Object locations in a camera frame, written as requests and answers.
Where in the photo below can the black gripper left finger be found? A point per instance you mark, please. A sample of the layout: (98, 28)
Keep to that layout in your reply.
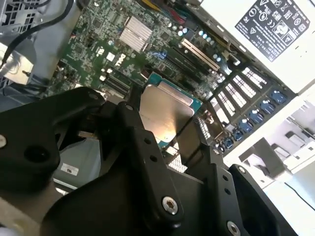
(29, 137)

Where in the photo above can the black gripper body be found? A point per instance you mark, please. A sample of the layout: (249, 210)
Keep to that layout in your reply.
(110, 209)

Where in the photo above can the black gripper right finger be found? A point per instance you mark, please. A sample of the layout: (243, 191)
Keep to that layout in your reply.
(226, 196)

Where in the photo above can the silver CPU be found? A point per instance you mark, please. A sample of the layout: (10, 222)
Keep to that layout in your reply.
(167, 108)

